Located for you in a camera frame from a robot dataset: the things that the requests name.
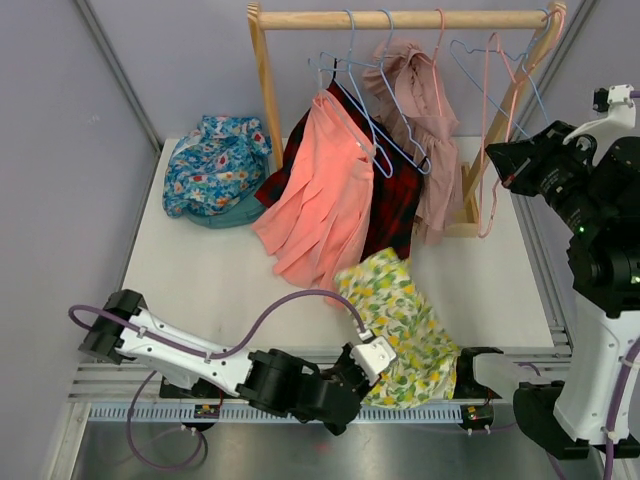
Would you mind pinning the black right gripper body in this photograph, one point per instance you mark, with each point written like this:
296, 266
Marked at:
551, 167

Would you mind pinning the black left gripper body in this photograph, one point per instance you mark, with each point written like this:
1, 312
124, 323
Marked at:
347, 369

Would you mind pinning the lemon print skirt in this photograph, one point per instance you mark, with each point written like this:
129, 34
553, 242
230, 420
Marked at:
391, 305

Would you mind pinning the blue floral skirt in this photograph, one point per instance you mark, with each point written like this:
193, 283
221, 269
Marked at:
216, 166

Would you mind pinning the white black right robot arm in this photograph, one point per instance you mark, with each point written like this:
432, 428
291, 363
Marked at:
597, 198

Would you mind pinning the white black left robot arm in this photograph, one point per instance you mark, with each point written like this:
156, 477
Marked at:
272, 381

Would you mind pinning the red black plaid skirt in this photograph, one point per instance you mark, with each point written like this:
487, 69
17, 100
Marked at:
395, 199

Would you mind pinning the salmon pink skirt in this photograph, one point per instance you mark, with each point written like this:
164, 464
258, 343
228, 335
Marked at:
319, 225

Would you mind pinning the wooden clothes rack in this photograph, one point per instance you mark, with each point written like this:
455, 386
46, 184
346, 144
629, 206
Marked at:
547, 25

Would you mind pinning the dusty pink ruffled garment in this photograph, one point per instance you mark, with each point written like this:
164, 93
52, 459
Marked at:
413, 107

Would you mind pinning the teal plastic bin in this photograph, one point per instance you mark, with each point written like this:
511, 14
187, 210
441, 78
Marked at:
245, 212

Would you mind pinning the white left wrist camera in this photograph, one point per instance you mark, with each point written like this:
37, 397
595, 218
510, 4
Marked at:
374, 355

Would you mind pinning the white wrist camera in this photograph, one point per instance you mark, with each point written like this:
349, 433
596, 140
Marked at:
616, 109
374, 355

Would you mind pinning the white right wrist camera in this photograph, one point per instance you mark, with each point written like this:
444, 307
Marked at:
616, 109

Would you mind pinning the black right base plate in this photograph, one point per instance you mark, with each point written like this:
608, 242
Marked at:
440, 385

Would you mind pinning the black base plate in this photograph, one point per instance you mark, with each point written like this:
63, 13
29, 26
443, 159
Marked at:
440, 385
224, 378

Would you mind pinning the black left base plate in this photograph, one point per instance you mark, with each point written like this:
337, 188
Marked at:
224, 378

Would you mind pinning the white slotted cable duct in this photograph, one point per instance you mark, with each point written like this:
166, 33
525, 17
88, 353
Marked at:
242, 413

